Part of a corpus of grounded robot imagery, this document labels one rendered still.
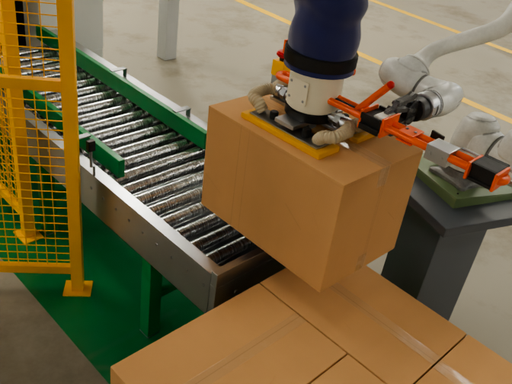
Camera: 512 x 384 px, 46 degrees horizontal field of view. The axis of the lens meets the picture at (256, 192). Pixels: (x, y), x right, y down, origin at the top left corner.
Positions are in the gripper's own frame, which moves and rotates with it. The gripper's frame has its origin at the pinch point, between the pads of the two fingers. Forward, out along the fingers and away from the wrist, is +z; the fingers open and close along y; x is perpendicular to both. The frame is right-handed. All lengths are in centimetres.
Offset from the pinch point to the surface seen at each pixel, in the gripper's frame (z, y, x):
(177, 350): 61, 66, 12
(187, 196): 8, 66, 74
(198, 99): -134, 120, 234
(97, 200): 35, 71, 99
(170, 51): -162, 112, 307
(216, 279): 35, 61, 25
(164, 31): -157, 95, 310
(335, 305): 7, 66, -5
